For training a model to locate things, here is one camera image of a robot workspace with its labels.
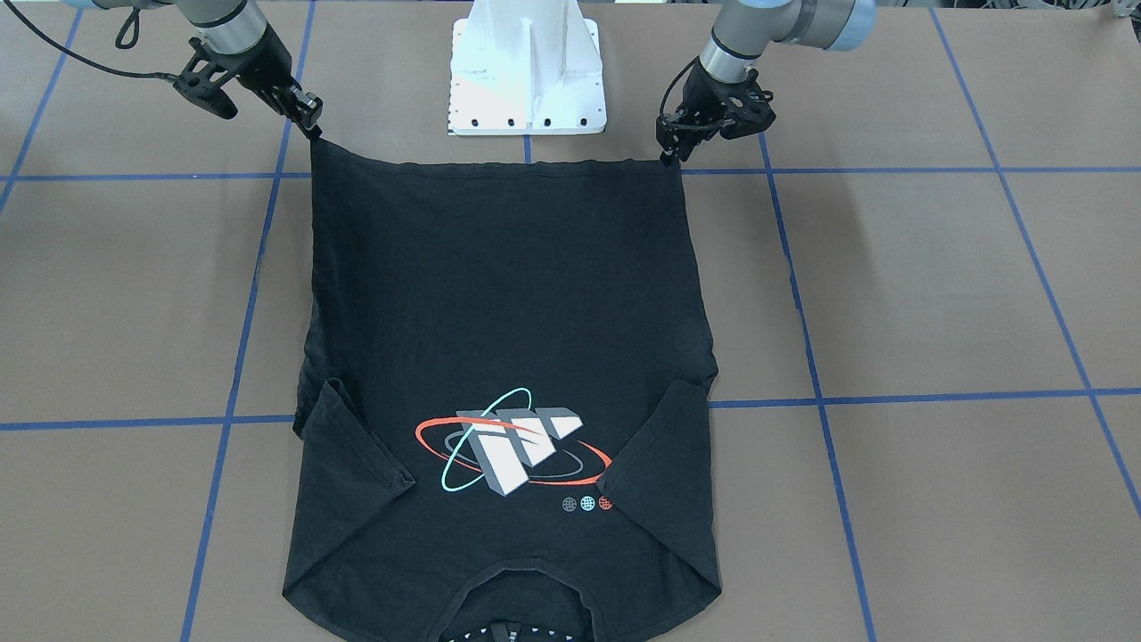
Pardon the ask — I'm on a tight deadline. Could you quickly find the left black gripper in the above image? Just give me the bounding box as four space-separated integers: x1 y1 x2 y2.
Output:
656 62 754 166

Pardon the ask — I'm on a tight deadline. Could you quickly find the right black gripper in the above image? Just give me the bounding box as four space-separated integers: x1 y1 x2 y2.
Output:
227 34 323 141

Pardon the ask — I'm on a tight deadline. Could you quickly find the black printed t-shirt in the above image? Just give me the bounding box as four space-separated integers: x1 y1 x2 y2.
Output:
282 139 722 641

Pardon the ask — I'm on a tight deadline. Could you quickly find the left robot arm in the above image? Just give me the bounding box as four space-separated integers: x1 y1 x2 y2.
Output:
655 1 879 166

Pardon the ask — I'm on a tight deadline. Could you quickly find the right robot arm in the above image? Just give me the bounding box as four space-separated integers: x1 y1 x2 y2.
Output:
146 1 323 141

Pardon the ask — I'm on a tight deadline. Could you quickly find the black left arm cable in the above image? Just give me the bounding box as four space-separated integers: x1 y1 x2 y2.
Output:
658 55 714 125

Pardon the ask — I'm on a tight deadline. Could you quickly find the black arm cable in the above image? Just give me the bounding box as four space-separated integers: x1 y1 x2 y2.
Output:
0 0 193 83
658 55 714 125

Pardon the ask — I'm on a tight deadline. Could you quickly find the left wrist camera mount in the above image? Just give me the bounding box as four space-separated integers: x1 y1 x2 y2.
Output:
717 68 776 141

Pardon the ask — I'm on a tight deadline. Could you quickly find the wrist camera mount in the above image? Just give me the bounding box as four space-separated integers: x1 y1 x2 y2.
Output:
717 68 776 141
172 36 238 120

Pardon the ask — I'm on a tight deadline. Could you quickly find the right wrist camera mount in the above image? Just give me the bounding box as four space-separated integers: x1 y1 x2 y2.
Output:
172 36 238 120

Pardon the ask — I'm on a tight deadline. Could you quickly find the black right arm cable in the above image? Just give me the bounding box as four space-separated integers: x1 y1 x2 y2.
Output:
0 0 193 83

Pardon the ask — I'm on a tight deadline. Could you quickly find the white central pedestal column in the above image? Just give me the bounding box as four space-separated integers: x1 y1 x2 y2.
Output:
447 1 608 136

